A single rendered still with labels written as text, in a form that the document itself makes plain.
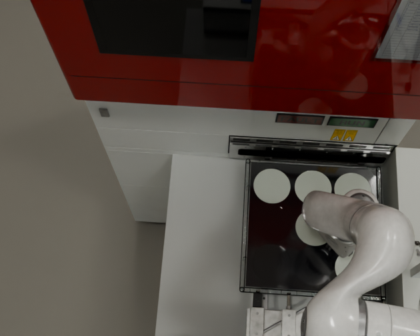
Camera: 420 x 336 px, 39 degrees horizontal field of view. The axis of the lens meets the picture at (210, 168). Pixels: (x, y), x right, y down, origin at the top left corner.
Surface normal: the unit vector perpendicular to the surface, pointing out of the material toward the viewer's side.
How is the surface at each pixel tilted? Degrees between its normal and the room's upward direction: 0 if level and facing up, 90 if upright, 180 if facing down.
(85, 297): 0
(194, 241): 0
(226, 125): 90
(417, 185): 0
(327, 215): 49
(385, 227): 22
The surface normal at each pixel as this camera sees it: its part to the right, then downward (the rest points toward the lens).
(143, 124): -0.07, 0.93
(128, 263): 0.00, -0.37
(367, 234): -0.82, -0.45
